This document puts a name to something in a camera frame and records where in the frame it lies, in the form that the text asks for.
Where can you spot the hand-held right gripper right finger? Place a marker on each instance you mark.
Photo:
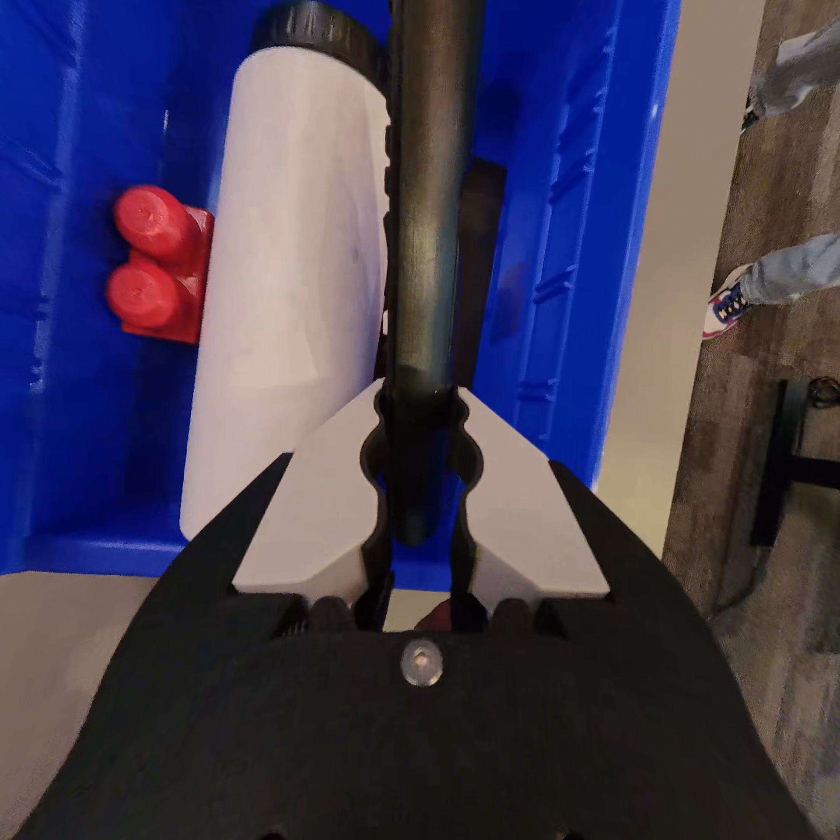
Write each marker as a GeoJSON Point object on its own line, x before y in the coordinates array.
{"type": "Point", "coordinates": [532, 525]}

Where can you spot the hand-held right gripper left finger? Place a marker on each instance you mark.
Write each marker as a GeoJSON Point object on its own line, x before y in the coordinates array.
{"type": "Point", "coordinates": [302, 525]}

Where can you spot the white squeeze bottle black cap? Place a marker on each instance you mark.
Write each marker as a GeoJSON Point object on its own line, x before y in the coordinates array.
{"type": "Point", "coordinates": [289, 289]}

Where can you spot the red plastic block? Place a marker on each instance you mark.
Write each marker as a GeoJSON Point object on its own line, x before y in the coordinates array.
{"type": "Point", "coordinates": [158, 269]}

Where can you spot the blue plastic bin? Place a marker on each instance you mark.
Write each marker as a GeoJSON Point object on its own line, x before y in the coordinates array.
{"type": "Point", "coordinates": [578, 197]}

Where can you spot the black remote control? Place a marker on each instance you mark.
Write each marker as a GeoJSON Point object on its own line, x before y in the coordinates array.
{"type": "Point", "coordinates": [427, 197]}

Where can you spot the black stand foot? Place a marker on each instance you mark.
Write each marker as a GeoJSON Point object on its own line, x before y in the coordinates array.
{"type": "Point", "coordinates": [788, 460]}

